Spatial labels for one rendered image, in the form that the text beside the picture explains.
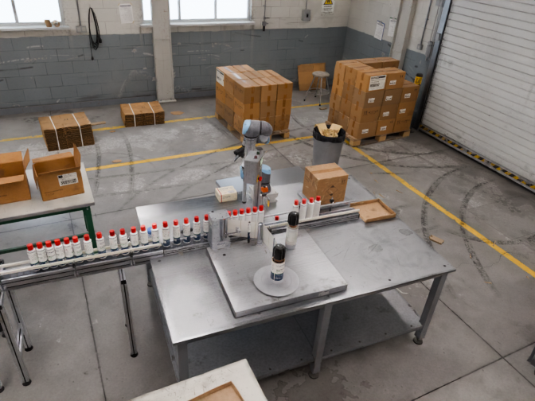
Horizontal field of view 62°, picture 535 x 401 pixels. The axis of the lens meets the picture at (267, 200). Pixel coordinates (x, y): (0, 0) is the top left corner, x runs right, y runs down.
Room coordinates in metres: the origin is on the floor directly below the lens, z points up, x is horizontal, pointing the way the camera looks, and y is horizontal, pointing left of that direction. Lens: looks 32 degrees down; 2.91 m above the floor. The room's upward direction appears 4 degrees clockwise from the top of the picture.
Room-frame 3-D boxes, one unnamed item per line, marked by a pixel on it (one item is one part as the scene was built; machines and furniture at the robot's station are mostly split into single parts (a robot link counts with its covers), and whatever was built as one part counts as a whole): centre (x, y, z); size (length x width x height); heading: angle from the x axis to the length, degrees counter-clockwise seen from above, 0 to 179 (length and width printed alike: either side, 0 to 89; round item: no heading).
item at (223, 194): (3.32, 0.37, 0.87); 0.16 x 0.12 x 0.07; 116
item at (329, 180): (3.42, -0.50, 0.99); 0.30 x 0.24 x 0.27; 115
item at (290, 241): (2.63, -0.20, 1.03); 0.09 x 0.09 x 0.30
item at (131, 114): (6.91, 2.18, 0.11); 0.65 x 0.54 x 0.22; 115
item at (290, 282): (2.23, -0.10, 0.89); 0.31 x 0.31 x 0.01
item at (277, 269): (2.23, -0.10, 1.04); 0.09 x 0.09 x 0.29
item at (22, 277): (2.27, 1.27, 0.47); 1.17 x 0.38 x 0.94; 114
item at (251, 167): (2.88, 0.12, 1.38); 0.17 x 0.10 x 0.19; 169
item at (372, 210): (3.26, -0.92, 0.85); 0.30 x 0.26 x 0.04; 114
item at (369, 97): (7.06, -1.59, 0.57); 1.20 x 0.85 x 1.14; 120
